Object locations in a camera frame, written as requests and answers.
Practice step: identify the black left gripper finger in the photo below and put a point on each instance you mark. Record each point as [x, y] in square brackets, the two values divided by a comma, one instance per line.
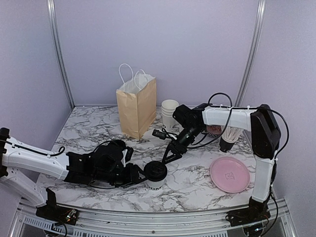
[141, 173]
[135, 182]

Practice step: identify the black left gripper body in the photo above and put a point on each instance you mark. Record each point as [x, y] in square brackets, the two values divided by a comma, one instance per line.
[117, 178]

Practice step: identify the left aluminium frame post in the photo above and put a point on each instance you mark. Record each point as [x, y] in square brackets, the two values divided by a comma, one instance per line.
[58, 50]

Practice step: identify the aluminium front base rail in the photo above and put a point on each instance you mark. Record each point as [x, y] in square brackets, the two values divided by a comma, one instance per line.
[107, 223]

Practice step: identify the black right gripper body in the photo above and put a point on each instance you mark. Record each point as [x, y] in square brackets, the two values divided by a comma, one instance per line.
[192, 132]

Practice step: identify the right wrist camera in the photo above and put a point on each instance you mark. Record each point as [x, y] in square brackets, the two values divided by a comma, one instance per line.
[159, 134]

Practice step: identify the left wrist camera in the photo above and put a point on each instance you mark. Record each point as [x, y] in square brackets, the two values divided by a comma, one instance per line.
[127, 154]

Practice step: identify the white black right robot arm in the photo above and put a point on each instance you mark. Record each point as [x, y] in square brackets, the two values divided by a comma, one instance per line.
[265, 138]

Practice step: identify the right aluminium frame post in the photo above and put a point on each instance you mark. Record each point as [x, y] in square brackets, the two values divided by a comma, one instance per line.
[252, 53]

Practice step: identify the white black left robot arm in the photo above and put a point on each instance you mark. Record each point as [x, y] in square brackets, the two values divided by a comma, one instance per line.
[15, 155]

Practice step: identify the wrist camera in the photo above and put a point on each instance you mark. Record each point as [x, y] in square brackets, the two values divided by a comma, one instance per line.
[127, 154]
[159, 134]

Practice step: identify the bundle of white wrapped straws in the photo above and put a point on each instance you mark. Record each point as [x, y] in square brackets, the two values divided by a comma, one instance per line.
[231, 134]

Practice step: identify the pink plastic plate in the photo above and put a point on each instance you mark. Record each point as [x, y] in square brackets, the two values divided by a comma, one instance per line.
[229, 175]

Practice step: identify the aluminium frame post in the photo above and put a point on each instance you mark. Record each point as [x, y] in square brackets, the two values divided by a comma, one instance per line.
[252, 53]
[58, 50]

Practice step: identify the brown paper takeout bag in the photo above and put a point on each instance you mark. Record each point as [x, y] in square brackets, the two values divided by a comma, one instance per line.
[137, 101]

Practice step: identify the black cup holding straws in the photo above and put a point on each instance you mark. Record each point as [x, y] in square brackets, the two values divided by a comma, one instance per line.
[225, 146]

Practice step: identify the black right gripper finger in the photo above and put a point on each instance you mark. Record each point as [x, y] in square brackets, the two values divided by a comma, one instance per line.
[169, 149]
[170, 158]

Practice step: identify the stack of white paper cups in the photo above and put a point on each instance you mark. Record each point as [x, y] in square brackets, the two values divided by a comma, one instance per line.
[168, 107]

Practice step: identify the patterned red blue bowl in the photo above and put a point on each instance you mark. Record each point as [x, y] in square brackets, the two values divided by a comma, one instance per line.
[213, 130]

